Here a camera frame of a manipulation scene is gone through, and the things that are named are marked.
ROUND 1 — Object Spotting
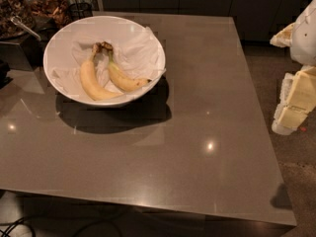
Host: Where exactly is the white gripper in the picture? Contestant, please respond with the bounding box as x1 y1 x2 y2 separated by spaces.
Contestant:
270 0 316 135

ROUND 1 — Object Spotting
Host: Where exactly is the yellow banana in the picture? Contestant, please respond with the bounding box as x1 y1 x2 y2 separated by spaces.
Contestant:
79 42 120 101
101 41 150 92

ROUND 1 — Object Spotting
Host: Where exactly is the white ceramic bowl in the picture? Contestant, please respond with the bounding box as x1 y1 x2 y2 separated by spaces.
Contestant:
43 16 165 108

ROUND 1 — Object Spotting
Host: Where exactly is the white paper liner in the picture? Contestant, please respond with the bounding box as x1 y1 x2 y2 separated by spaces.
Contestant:
51 28 165 103

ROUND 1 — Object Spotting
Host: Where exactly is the black mesh cup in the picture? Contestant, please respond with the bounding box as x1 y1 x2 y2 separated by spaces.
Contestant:
69 2 93 21

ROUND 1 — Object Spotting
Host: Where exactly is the tray of dried snacks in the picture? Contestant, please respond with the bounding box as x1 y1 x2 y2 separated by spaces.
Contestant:
28 0 71 28

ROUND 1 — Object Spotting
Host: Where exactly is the metal scoop spoon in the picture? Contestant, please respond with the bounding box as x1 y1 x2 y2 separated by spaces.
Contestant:
11 16 41 41

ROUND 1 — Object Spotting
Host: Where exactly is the glass jar with snacks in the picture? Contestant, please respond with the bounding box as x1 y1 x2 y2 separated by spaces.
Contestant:
0 0 36 40

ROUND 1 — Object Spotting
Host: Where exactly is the black cable on floor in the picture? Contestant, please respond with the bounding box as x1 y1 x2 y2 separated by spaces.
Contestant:
0 210 132 237

